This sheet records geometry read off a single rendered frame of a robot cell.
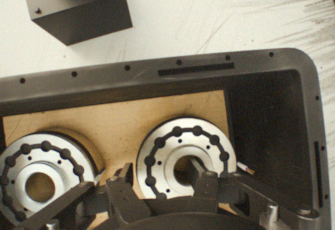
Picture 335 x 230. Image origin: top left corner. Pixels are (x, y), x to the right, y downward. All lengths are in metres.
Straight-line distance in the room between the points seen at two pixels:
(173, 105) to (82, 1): 0.19
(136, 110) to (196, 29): 0.23
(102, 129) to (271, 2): 0.43
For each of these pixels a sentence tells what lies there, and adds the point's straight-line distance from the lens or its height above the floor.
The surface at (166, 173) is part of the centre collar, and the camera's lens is 0.17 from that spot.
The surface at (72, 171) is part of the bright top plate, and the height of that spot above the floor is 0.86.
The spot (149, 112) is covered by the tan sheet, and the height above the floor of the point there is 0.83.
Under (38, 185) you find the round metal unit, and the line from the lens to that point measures 0.22.
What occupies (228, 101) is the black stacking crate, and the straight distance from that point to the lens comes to 0.22.
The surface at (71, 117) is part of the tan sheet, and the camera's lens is 0.21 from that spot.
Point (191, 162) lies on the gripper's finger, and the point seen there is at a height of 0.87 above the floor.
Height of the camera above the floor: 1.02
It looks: 85 degrees down
